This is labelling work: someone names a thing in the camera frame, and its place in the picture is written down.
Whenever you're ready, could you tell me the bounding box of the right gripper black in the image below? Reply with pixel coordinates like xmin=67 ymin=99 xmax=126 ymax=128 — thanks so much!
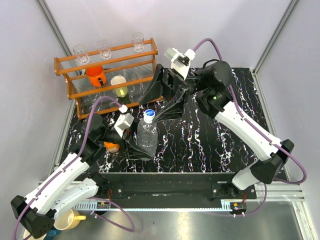
xmin=138 ymin=64 xmax=208 ymax=124

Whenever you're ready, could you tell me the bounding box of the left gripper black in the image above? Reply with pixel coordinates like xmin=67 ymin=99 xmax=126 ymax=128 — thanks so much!
xmin=97 ymin=118 xmax=158 ymax=159

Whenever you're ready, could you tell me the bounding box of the clear plastic bottle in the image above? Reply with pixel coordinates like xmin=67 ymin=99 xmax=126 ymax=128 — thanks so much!
xmin=137 ymin=115 xmax=158 ymax=153

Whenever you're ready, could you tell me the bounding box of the small white bottle cap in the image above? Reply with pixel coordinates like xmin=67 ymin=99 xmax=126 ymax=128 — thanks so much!
xmin=143 ymin=109 xmax=156 ymax=124

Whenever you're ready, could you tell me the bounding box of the orange juice bottle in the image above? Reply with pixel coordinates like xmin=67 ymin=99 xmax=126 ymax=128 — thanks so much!
xmin=104 ymin=142 xmax=120 ymax=153

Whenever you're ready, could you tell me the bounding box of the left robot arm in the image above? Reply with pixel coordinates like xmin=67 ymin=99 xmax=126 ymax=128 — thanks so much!
xmin=10 ymin=113 xmax=150 ymax=239

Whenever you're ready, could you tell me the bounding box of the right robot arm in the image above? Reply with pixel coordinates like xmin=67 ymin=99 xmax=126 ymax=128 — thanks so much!
xmin=139 ymin=60 xmax=295 ymax=199

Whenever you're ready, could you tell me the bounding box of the orange wooden shelf rack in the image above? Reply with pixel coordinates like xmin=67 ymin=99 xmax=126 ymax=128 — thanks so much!
xmin=54 ymin=38 xmax=158 ymax=120

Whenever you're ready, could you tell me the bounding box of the right clear glass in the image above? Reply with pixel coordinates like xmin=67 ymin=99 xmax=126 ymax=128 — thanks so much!
xmin=131 ymin=32 xmax=144 ymax=52

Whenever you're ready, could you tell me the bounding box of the clear glass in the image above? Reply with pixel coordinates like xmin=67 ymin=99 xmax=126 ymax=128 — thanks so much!
xmin=131 ymin=32 xmax=144 ymax=52
xmin=96 ymin=39 xmax=112 ymax=60
xmin=72 ymin=44 xmax=90 ymax=65

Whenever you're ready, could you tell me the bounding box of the orange mug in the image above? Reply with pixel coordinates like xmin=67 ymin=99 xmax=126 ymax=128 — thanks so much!
xmin=85 ymin=65 xmax=107 ymax=87

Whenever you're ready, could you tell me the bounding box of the middle clear glass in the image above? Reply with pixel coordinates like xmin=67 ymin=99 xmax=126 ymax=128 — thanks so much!
xmin=96 ymin=39 xmax=112 ymax=60

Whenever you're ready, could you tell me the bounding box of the yellow mug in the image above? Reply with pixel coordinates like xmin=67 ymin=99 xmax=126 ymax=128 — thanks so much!
xmin=53 ymin=209 xmax=87 ymax=231

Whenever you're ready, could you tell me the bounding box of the left clear glass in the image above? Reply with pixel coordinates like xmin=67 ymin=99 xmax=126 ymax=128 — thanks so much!
xmin=72 ymin=44 xmax=90 ymax=65

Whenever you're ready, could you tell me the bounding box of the cream blue mug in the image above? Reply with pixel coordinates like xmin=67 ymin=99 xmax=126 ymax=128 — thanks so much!
xmin=22 ymin=229 xmax=62 ymax=240

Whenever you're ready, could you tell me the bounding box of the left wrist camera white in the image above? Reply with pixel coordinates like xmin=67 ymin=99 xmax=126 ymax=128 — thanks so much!
xmin=114 ymin=105 xmax=134 ymax=138

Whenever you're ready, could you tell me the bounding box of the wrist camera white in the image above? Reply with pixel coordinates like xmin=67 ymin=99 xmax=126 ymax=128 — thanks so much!
xmin=114 ymin=105 xmax=134 ymax=138
xmin=164 ymin=47 xmax=196 ymax=80

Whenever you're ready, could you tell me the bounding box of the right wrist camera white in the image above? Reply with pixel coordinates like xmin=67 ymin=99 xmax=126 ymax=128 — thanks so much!
xmin=164 ymin=47 xmax=196 ymax=80

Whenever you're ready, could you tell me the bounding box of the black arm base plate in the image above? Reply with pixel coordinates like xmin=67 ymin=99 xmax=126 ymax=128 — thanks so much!
xmin=91 ymin=172 xmax=257 ymax=209

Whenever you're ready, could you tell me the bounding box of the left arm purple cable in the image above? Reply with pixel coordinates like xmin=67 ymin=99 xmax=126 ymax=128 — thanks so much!
xmin=12 ymin=96 xmax=123 ymax=240

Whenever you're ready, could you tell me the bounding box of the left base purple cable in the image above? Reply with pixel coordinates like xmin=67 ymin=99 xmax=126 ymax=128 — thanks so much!
xmin=87 ymin=196 xmax=137 ymax=232

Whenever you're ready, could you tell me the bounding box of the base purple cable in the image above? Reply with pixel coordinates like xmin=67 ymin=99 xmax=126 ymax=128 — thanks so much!
xmin=87 ymin=196 xmax=137 ymax=232
xmin=207 ymin=183 xmax=268 ymax=217

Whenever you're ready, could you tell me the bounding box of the grey slotted cable duct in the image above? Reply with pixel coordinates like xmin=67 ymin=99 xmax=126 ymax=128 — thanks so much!
xmin=73 ymin=201 xmax=233 ymax=212

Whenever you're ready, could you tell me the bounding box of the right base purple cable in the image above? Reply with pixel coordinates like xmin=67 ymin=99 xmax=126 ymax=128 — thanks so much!
xmin=207 ymin=183 xmax=268 ymax=217

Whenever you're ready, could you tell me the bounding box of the corner aluminium post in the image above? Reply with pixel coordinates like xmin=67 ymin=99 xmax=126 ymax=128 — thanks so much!
xmin=252 ymin=0 xmax=301 ymax=75
xmin=36 ymin=0 xmax=72 ymax=56

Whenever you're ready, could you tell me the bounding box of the right corner aluminium post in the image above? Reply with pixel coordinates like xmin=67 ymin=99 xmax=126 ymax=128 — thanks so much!
xmin=252 ymin=0 xmax=301 ymax=75

